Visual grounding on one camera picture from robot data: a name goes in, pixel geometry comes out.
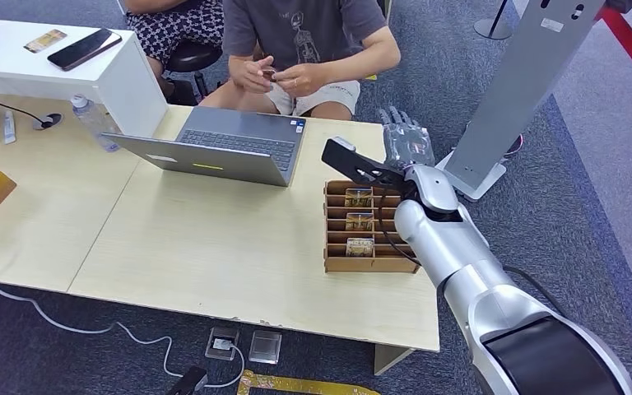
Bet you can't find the person's right hand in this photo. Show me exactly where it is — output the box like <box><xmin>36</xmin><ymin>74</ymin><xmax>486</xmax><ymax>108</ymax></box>
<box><xmin>228</xmin><ymin>54</ymin><xmax>277</xmax><ymax>95</ymax></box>

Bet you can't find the person's left hand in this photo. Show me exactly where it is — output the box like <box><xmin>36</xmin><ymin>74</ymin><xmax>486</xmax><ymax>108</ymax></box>
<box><xmin>274</xmin><ymin>62</ymin><xmax>329</xmax><ymax>100</ymax></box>

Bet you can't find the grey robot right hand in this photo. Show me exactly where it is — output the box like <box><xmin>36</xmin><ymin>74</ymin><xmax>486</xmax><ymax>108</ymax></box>
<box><xmin>379</xmin><ymin>106</ymin><xmax>436</xmax><ymax>170</ymax></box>

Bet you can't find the person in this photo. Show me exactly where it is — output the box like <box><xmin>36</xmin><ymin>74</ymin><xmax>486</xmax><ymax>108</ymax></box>
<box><xmin>122</xmin><ymin>0</ymin><xmax>225</xmax><ymax>100</ymax></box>
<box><xmin>199</xmin><ymin>0</ymin><xmax>402</xmax><ymax>122</ymax></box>

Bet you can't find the wooden slotted card box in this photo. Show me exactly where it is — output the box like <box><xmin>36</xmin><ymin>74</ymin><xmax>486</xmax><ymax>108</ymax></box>
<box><xmin>323</xmin><ymin>179</ymin><xmax>421</xmax><ymax>274</ymax></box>

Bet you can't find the beige patterned card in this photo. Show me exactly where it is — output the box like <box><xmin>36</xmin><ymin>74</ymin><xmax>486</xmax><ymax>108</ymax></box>
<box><xmin>23</xmin><ymin>28</ymin><xmax>68</xmax><ymax>54</ymax></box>

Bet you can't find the black round stool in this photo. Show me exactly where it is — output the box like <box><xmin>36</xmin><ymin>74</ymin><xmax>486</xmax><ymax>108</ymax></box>
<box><xmin>163</xmin><ymin>39</ymin><xmax>224</xmax><ymax>108</ymax></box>

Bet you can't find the grey open laptop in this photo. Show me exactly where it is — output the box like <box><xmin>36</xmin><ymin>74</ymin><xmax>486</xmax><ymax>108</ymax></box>
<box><xmin>101</xmin><ymin>105</ymin><xmax>308</xmax><ymax>188</ymax></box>

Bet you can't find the silver kiosk stand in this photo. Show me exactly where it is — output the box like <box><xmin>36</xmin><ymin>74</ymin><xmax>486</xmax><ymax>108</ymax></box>
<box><xmin>436</xmin><ymin>0</ymin><xmax>607</xmax><ymax>203</ymax></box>

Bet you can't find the white desk riser shelf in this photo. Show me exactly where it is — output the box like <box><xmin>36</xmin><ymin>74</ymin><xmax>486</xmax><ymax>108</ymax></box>
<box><xmin>0</xmin><ymin>18</ymin><xmax>170</xmax><ymax>139</ymax></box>

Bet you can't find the grey stanchion base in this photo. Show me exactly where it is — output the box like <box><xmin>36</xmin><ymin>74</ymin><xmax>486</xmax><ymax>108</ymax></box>
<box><xmin>472</xmin><ymin>0</ymin><xmax>514</xmax><ymax>41</ymax></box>

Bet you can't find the clear plastic water bottle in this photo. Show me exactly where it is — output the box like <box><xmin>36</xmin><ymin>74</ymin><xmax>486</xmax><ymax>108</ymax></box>
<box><xmin>70</xmin><ymin>93</ymin><xmax>121</xmax><ymax>153</ymax></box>

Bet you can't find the black smartphone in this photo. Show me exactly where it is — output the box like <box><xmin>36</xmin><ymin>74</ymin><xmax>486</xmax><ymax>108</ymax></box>
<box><xmin>47</xmin><ymin>28</ymin><xmax>123</xmax><ymax>72</ymax></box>

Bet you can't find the small white tube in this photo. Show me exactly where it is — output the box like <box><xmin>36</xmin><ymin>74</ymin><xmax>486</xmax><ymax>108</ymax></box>
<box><xmin>2</xmin><ymin>109</ymin><xmax>18</xmax><ymax>146</ymax></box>

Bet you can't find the empty metal floor socket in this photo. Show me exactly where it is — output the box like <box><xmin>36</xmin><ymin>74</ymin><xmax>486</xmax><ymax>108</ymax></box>
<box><xmin>248</xmin><ymin>329</ymin><xmax>283</xmax><ymax>365</ymax></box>

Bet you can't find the floor socket with plug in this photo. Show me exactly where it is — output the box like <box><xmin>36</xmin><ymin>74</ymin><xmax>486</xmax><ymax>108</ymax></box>
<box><xmin>204</xmin><ymin>325</ymin><xmax>240</xmax><ymax>363</ymax></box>

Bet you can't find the black power adapter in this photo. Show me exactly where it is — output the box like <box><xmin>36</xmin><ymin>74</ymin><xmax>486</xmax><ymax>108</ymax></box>
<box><xmin>165</xmin><ymin>365</ymin><xmax>210</xmax><ymax>395</ymax></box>

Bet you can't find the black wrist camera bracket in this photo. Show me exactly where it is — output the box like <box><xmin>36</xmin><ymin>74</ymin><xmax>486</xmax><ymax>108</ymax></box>
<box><xmin>321</xmin><ymin>136</ymin><xmax>407</xmax><ymax>193</ymax></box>

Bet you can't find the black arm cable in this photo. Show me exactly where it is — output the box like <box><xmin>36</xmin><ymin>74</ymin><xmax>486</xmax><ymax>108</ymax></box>
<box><xmin>503</xmin><ymin>265</ymin><xmax>569</xmax><ymax>318</ymax></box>
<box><xmin>377</xmin><ymin>189</ymin><xmax>421</xmax><ymax>268</ymax></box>

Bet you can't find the round desk cable grommet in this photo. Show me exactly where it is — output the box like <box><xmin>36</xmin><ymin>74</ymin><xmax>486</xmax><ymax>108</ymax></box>
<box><xmin>32</xmin><ymin>112</ymin><xmax>63</xmax><ymax>132</ymax></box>

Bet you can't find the thin black desk cable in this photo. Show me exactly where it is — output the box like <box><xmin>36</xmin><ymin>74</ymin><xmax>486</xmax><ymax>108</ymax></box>
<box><xmin>0</xmin><ymin>86</ymin><xmax>50</xmax><ymax>127</ymax></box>

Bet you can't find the white power cable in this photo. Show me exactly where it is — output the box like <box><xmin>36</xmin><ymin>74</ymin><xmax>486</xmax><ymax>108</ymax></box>
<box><xmin>0</xmin><ymin>245</ymin><xmax>247</xmax><ymax>390</ymax></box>

